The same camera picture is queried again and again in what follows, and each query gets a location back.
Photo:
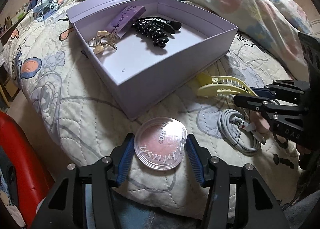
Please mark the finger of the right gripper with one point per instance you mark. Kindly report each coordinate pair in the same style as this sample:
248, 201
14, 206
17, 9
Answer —
285, 90
289, 121

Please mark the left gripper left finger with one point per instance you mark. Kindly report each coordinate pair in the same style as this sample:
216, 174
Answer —
65, 207

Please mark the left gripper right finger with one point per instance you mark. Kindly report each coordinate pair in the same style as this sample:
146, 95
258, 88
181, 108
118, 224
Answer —
238, 196

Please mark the yellow hair claw clip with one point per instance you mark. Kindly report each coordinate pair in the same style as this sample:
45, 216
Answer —
222, 85

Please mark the pink round blush compact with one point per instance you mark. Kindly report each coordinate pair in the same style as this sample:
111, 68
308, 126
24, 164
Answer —
159, 143

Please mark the black white-dotted hair clip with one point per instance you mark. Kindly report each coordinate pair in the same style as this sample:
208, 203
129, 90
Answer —
152, 31

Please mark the purple rectangular card box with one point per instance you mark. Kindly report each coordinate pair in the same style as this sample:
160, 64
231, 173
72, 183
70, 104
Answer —
123, 21

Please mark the red chair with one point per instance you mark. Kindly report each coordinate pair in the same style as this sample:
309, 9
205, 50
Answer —
33, 179

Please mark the cartoon quilted bedspread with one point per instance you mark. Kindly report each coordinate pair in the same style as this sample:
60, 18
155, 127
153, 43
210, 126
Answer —
81, 116

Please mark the black hair claw clip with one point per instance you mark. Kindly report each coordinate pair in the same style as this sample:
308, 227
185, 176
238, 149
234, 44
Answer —
167, 25

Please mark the lavender open gift box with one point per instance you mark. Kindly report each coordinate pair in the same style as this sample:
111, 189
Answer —
138, 74

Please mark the beige gold hair clip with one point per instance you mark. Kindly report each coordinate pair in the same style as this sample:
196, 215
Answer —
102, 40

